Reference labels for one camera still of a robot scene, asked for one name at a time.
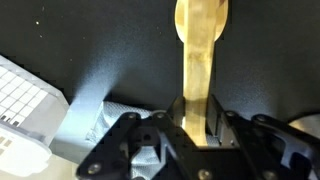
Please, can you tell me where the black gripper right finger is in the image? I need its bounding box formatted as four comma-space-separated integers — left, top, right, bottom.
206, 94, 320, 180

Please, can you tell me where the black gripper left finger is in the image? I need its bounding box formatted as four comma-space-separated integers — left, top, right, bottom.
75, 96, 187, 180

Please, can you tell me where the light wooden spatula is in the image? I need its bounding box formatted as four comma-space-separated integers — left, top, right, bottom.
182, 0, 216, 148

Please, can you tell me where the blue cloth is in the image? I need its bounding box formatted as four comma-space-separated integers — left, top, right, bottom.
85, 100, 222, 180

